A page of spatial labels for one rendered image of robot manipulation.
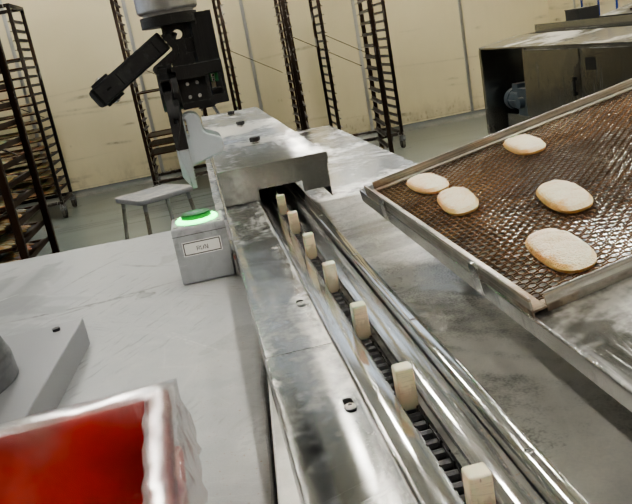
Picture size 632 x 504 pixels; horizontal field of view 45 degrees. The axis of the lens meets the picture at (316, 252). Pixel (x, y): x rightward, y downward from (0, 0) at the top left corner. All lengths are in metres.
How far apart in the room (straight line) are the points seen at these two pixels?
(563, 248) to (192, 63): 0.54
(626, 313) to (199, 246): 0.60
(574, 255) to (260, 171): 0.71
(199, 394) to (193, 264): 0.34
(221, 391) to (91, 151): 7.23
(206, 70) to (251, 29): 6.83
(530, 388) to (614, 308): 0.10
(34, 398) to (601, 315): 0.45
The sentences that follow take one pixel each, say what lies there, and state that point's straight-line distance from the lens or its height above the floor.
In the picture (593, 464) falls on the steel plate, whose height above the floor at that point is 0.82.
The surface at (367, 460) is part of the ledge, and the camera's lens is 0.45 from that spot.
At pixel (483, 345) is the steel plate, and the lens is 0.67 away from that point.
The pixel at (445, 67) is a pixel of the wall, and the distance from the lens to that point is 8.20.
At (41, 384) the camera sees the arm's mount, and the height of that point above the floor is 0.85.
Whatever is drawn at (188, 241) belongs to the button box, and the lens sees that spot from 0.98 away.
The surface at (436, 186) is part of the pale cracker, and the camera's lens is 0.90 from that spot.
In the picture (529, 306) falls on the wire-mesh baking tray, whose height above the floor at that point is 0.89.
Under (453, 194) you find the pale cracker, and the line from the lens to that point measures 0.84.
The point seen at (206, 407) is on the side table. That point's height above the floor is 0.82.
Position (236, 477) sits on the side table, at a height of 0.82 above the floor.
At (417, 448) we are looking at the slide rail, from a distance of 0.48.
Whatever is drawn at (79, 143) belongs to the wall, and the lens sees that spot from 7.86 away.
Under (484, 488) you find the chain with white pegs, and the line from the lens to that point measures 0.41.
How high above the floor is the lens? 1.10
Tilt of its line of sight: 16 degrees down
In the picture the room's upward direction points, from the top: 10 degrees counter-clockwise
